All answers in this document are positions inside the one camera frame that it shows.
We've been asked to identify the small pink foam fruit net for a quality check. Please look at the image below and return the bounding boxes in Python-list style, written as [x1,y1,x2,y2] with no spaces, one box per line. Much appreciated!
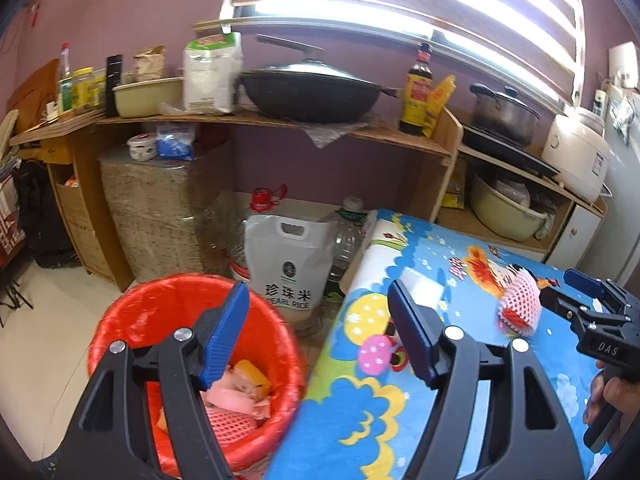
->
[498,269,542,337]

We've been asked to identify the large pink foam fruit net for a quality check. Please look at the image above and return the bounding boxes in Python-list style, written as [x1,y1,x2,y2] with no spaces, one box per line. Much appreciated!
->
[205,406,258,446]

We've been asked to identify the yellow scrub sponge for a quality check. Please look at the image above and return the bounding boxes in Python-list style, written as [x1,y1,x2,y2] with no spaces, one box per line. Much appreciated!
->
[231,360,271,402]

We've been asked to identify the wooden kitchen shelf unit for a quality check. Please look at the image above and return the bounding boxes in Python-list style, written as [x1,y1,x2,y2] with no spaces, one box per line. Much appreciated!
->
[8,104,609,294]

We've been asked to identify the red trash bin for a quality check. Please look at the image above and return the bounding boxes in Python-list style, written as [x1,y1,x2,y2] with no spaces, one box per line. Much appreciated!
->
[86,272,307,478]

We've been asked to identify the person's right hand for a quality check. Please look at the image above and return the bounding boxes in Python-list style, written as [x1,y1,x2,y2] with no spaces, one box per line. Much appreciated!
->
[582,361,640,436]

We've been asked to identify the white cabinet door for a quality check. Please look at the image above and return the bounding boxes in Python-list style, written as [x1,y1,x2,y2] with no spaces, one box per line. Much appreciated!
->
[546,205,601,270]

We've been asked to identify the white refrigerator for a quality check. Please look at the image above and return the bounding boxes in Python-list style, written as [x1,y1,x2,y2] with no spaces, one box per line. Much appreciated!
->
[579,86,639,287]

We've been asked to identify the cream basin in cabinet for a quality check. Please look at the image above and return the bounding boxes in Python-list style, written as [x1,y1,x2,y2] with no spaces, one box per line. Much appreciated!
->
[469,174,548,242]

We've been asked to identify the white rice cooker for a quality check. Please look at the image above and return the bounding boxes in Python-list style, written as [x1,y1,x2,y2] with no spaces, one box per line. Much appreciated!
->
[541,107,610,204]

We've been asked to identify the yellow package in cabinet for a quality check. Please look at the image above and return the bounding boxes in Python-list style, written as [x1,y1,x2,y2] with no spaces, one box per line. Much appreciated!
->
[440,157,468,209]

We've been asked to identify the black induction cooktop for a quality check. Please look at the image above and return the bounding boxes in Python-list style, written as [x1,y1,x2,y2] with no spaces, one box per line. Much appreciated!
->
[462,125,560,178]

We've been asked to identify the blue cartoon tablecloth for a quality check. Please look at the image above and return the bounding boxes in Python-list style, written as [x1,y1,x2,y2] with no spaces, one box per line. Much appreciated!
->
[267,210,611,479]

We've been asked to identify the steel cooking pot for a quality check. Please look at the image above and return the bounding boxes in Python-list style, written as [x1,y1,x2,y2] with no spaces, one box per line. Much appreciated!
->
[470,84,540,148]

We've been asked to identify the clear plastic water bottle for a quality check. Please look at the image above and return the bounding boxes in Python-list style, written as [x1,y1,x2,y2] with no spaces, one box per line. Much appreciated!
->
[321,196,367,306]

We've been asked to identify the yellow snack packet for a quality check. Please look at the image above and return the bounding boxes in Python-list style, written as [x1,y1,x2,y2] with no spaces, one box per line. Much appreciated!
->
[422,75,456,138]

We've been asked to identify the white microwave oven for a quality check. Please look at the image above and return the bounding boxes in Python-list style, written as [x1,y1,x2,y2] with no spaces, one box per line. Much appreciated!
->
[608,41,640,89]

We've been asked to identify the wrapped woven box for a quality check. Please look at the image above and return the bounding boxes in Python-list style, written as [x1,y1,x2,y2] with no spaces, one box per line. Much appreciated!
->
[100,141,236,283]

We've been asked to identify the dark soy sauce bottle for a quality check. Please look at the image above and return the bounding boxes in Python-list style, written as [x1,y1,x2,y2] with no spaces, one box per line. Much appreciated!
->
[398,42,433,136]

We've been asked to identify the white pearl rice bag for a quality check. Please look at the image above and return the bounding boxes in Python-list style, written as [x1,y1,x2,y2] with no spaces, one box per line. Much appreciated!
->
[244,214,335,323]

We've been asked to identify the window blinds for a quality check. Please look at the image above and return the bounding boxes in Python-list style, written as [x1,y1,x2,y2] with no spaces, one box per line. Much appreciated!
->
[219,0,586,106]

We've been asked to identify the red capped oil jug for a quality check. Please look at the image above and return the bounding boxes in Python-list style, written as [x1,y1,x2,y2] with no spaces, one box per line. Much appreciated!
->
[250,184,288,214]

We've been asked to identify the small white tub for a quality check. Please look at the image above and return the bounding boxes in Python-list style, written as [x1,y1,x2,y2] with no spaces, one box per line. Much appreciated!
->
[127,133,157,162]

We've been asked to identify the blue salt bag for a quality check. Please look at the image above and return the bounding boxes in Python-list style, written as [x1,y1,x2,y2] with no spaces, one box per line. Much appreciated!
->
[155,122,196,160]

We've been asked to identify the black wok with lid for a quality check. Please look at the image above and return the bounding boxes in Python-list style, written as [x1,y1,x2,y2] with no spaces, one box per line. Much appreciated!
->
[239,34,399,125]

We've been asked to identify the cream basin on shelf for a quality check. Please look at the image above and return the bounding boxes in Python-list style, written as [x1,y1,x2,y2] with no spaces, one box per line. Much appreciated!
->
[114,77,183,118]

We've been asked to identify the clear vinegar bottle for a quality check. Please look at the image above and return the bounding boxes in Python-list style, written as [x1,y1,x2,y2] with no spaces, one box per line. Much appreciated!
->
[58,42,73,120]

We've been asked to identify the yellow jar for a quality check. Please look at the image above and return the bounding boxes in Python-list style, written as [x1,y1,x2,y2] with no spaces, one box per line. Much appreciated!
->
[72,66,94,115]

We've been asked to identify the black thermos bottle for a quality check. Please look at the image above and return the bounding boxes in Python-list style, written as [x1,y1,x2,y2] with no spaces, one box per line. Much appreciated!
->
[105,54,122,118]

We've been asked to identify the brown paper bag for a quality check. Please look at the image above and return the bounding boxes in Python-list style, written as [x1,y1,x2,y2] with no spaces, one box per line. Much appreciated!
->
[134,44,166,82]

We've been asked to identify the white flour bag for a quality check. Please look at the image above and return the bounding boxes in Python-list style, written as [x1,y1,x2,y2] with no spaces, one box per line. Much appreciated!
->
[182,32,243,115]

